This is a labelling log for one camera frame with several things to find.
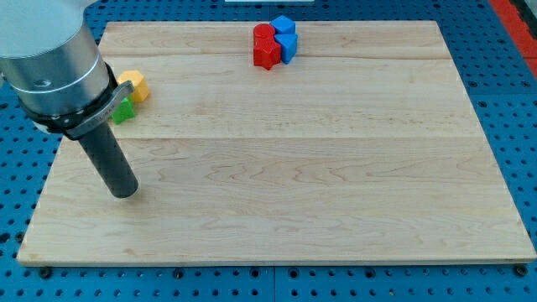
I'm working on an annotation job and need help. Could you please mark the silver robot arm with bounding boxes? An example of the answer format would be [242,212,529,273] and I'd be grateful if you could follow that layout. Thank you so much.
[1,0,133,140]

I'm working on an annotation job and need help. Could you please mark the red star block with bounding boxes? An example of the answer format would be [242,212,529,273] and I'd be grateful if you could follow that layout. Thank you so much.
[253,39,281,70]

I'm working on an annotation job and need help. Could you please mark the wooden board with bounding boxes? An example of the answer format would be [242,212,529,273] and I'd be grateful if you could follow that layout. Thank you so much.
[18,21,536,267]

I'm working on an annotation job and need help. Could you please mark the blue triangular block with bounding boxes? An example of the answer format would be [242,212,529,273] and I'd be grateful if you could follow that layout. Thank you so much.
[274,34,298,65]

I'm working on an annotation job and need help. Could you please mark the red cylinder block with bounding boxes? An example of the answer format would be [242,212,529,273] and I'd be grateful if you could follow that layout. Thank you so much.
[253,23,275,44]

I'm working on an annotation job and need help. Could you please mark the blue cube block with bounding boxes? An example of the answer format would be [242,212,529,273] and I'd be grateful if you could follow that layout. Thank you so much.
[269,15,296,34]

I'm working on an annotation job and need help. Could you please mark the yellow hexagon block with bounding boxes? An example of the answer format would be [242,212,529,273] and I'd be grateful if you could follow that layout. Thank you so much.
[117,70,149,103]

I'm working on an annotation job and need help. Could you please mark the green block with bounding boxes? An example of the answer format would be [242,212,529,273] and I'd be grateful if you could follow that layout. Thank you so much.
[112,97,136,125]

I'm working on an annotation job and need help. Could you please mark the black cylindrical pointer tool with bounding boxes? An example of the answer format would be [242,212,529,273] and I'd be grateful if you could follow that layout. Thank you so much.
[79,122,138,198]

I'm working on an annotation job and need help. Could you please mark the red tape strip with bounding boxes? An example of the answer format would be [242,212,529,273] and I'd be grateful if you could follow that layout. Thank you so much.
[489,0,536,76]

